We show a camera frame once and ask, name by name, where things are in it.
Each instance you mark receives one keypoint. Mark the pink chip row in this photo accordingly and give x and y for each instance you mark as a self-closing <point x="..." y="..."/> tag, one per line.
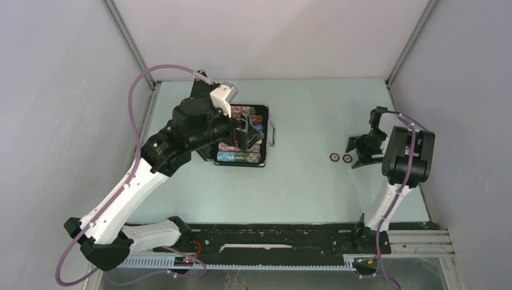
<point x="222" y="147"/>

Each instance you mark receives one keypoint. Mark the blue small blind button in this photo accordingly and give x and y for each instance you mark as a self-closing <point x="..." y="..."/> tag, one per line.
<point x="259" y="127"/>

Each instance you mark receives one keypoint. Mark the white cable duct strip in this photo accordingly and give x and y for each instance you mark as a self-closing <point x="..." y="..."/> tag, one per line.
<point x="178" y="262"/>

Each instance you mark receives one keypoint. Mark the blue green chip row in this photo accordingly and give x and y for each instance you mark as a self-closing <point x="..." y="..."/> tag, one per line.
<point x="238" y="157"/>

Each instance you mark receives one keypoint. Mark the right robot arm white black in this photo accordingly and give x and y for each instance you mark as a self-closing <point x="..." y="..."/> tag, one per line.
<point x="404" y="149"/>

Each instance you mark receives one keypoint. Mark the top red chip row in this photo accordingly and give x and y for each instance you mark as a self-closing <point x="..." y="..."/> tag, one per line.
<point x="243" y="109"/>

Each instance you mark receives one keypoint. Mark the silver case handle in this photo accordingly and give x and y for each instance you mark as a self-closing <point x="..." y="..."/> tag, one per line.
<point x="271" y="140"/>

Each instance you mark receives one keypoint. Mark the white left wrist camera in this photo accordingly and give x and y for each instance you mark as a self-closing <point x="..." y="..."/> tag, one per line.
<point x="222" y="97"/>

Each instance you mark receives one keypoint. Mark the aluminium rail frame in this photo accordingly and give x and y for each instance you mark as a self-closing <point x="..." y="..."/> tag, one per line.
<point x="416" y="243"/>

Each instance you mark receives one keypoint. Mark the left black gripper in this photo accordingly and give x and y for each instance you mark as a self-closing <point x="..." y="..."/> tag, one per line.
<point x="232" y="125"/>

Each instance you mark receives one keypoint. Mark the black poker case base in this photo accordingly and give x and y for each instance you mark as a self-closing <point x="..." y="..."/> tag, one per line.
<point x="209" y="153"/>

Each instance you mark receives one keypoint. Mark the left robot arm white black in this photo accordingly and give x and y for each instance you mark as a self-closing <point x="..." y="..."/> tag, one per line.
<point x="196" y="124"/>

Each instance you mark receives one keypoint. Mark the poker chip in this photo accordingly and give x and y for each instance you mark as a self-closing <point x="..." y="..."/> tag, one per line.
<point x="347" y="158"/>
<point x="334" y="157"/>

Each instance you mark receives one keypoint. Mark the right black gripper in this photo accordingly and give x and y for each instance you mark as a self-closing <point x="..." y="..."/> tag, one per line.
<point x="352" y="144"/>

